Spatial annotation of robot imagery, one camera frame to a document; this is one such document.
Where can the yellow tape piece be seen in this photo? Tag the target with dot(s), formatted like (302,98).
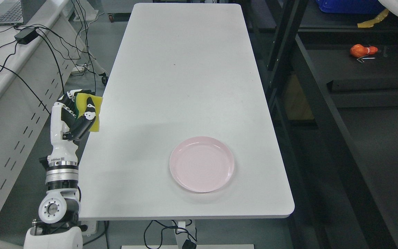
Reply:
(370,23)

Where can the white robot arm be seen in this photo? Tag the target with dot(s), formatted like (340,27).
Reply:
(58,214)

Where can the green yellow sponge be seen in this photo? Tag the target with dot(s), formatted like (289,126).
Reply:
(88,108)

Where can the orange gourd toy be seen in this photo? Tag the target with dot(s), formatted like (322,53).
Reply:
(360,51)

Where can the dark metal shelf rack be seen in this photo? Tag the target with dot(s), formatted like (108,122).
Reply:
(336,118)

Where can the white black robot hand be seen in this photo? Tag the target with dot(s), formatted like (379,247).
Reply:
(65,131)

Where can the pink plate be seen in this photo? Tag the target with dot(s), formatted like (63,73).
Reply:
(201,164)

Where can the black power adapter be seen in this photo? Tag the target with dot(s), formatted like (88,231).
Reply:
(26,35)

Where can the white power strip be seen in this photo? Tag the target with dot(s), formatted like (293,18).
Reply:
(78,70)

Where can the grey laptop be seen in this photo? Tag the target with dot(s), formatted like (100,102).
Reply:
(18,12)

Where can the white side desk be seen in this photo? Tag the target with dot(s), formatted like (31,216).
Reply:
(30,82)

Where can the white table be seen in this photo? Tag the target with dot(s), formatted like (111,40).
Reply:
(182,70)

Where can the blue plastic bin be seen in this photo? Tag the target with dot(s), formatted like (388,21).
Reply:
(350,6)

